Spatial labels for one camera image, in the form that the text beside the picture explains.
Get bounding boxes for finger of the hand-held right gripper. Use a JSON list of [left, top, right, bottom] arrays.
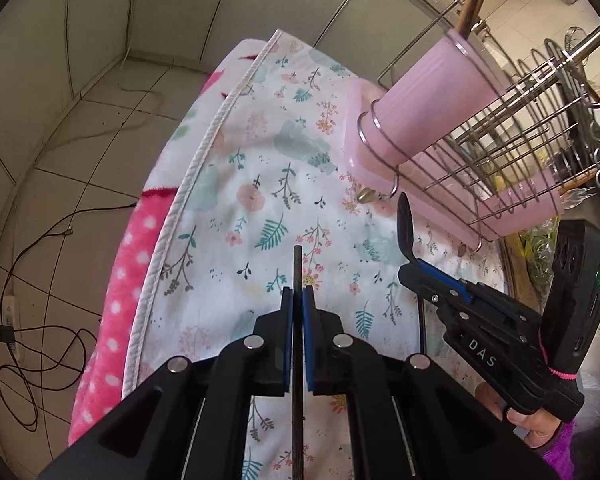
[[414, 284, 475, 332], [398, 258, 482, 305]]

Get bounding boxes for pink utensil cup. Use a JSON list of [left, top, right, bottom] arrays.
[[357, 30, 503, 166]]

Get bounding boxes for black cable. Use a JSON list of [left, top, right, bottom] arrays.
[[0, 200, 141, 433]]

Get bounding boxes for clear plastic fork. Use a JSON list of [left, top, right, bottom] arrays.
[[560, 185, 598, 208]]

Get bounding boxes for black spoon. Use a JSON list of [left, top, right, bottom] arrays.
[[396, 191, 428, 356]]

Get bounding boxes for pink polka dot blanket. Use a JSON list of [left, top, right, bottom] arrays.
[[67, 50, 261, 448]]

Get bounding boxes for metal wire dish rack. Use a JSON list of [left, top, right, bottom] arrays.
[[377, 0, 600, 256]]

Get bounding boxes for black chopstick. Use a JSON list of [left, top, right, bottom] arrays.
[[292, 246, 306, 480]]

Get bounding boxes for pink drip tray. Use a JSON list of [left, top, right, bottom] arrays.
[[344, 80, 486, 247]]

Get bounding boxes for clear plastic bags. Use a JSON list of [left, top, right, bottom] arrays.
[[519, 219, 562, 303]]

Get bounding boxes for thin grey wire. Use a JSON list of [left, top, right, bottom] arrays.
[[55, 55, 181, 146]]

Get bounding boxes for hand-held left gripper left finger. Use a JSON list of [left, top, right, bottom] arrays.
[[40, 286, 295, 480]]

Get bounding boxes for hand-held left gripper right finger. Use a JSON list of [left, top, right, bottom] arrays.
[[302, 286, 561, 480]]

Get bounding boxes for person's right hand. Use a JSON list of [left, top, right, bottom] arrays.
[[475, 382, 566, 451]]

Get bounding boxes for floral printed cloth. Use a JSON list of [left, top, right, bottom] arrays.
[[122, 30, 512, 480]]

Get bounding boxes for white power strip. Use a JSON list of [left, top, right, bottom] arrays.
[[2, 287, 23, 363]]

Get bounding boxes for person's right forearm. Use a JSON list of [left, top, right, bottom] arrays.
[[540, 370, 600, 480]]

